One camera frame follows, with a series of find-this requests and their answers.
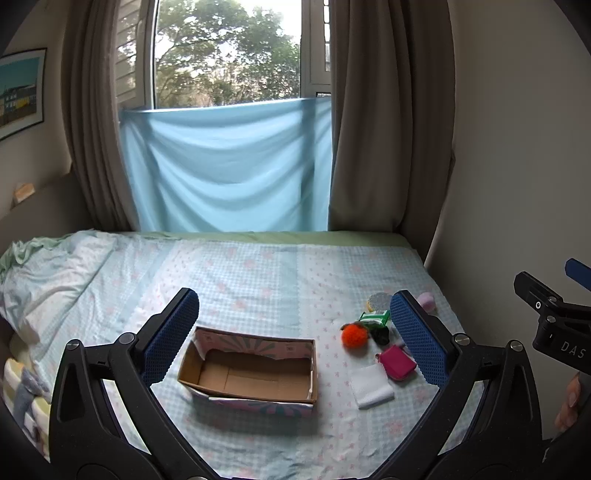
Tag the crumpled floral quilt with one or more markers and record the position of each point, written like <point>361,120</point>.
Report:
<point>51,277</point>

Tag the white cloth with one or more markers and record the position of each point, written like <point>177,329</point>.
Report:
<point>371,386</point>

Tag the yellow sponge with grey top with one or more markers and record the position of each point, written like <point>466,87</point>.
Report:
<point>377,301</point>

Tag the wall poster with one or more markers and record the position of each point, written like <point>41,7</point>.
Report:
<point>18,92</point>

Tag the patterned cardboard box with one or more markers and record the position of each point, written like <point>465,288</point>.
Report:
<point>249,369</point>

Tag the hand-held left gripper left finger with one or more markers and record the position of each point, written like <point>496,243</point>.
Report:
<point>170,342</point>

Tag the pink pouch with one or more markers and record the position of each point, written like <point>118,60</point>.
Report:
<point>397,362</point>

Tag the beige headboard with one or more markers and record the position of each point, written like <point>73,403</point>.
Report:
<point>46,207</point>

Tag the green and white packet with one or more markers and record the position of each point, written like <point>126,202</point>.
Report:
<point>375,317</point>

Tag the black scrunchie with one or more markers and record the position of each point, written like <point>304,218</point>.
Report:
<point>380,334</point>

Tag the orange pompom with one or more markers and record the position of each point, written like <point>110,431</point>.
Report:
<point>354,333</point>

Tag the beige curtain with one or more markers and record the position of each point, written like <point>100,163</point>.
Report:
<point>390,115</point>
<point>99,115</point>

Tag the pink soft ball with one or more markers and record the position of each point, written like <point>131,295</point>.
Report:
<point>428,301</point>

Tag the green bed sheet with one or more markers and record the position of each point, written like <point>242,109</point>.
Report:
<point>286,238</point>

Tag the person's right hand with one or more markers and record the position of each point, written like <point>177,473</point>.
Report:
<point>572,399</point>

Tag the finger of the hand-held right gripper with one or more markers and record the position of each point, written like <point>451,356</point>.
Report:
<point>579,273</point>
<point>535,290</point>

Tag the window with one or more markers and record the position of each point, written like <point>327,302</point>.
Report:
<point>226,50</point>

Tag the striped pastel blanket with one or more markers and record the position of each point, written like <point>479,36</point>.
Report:
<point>21,397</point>

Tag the floral checked bedspread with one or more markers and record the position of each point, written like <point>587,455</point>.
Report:
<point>277,286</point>

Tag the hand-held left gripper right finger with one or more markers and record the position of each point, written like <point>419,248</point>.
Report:
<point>418,342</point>

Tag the light blue hanging cloth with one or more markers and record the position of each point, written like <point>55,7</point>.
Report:
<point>226,168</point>

